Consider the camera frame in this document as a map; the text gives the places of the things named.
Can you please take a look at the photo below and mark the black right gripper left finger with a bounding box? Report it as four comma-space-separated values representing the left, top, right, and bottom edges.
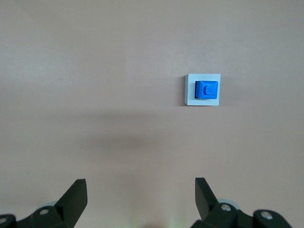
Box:
15, 179, 88, 228

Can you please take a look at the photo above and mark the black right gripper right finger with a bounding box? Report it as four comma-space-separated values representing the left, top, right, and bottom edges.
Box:
189, 177, 257, 228

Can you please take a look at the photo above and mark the blue plastic part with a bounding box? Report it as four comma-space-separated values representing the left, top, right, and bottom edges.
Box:
194, 80, 219, 100

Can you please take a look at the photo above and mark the gray square base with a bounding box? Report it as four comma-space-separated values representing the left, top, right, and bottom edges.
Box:
183, 73, 222, 106

